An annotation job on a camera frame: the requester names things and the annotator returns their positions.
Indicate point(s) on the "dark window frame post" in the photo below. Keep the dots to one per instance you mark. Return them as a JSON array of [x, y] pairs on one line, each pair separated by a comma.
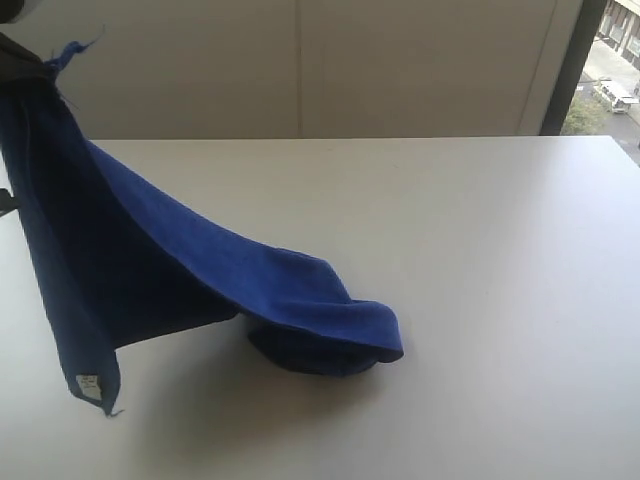
[[575, 57]]

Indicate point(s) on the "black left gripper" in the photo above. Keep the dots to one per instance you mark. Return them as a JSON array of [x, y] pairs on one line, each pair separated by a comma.
[[18, 63]]

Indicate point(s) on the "blue microfiber towel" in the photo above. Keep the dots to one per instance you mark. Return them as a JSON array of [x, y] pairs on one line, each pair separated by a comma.
[[118, 261]]

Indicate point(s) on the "white van outside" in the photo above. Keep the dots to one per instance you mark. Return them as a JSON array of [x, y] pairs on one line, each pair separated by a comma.
[[622, 105]]

